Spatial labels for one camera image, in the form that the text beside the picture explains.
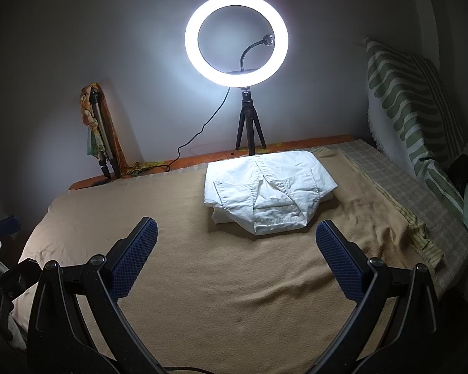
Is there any green striped white blanket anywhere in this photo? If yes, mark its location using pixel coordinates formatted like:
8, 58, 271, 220
364, 38, 468, 242

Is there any yellow striped cloth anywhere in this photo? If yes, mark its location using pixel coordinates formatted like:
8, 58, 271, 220
392, 199, 445, 273

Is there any orange bed sheet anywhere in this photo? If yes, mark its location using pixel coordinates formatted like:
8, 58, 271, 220
68, 134, 355, 191

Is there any white ring light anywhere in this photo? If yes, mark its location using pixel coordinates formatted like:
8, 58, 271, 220
185, 0, 289, 88

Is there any tan blanket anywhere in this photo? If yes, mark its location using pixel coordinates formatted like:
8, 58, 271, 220
13, 146, 445, 374

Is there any folded silver tripod stand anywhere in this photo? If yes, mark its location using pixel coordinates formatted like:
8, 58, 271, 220
88, 88, 121, 182

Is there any beige checked sheet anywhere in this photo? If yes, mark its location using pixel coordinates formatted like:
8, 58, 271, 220
335, 139, 468, 293

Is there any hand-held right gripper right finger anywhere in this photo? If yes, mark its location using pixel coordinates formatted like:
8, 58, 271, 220
315, 220, 439, 374

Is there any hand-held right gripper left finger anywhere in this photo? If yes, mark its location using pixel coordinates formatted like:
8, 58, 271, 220
27, 217, 168, 374

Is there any white long-sleeved shirt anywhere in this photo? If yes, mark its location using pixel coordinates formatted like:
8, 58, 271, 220
203, 150, 338, 236

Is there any colourful printed cloth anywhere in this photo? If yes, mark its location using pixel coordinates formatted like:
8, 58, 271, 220
80, 83, 106, 156

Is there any small black tripod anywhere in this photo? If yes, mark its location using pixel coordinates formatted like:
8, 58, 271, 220
234, 87, 268, 157

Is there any orange towel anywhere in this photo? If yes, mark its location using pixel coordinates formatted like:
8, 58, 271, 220
97, 82, 131, 176

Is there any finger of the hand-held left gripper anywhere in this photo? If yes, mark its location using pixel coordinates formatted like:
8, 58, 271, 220
0, 259, 41, 293
0, 215, 21, 244

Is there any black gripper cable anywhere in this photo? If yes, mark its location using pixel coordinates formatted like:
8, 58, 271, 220
162, 362, 207, 374

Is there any black gooseneck phone holder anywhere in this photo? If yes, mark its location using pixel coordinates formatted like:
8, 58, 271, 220
238, 34, 277, 74

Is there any dark garment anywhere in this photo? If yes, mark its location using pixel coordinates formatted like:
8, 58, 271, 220
446, 155, 468, 199

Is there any black ring light cable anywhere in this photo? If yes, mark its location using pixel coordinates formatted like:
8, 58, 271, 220
133, 86, 232, 174

